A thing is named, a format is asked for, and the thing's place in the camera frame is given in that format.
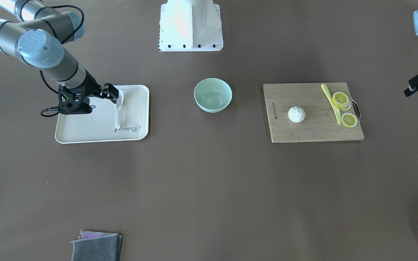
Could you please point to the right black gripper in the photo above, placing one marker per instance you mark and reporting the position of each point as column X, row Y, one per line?
column 92, row 87

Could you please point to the white ceramic spoon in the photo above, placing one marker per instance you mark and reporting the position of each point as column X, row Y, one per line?
column 118, row 113

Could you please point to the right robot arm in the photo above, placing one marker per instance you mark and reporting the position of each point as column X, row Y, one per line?
column 37, row 40

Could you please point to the mint green bowl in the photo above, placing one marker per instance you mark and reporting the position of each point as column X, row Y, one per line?
column 213, row 95

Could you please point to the cream rabbit tray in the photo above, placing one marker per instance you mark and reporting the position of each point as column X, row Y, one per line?
column 99, row 125

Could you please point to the upper lemon slice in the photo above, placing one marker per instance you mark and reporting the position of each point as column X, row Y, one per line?
column 341, row 100

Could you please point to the yellow plastic knife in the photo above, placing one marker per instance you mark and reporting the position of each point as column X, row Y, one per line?
column 334, row 107

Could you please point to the wooden cutting board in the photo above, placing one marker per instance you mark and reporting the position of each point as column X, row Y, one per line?
column 320, row 123

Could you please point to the grey folded cloth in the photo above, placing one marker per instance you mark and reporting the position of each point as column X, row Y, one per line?
column 97, row 246

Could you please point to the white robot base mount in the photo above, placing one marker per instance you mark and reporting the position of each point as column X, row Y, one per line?
column 189, row 26

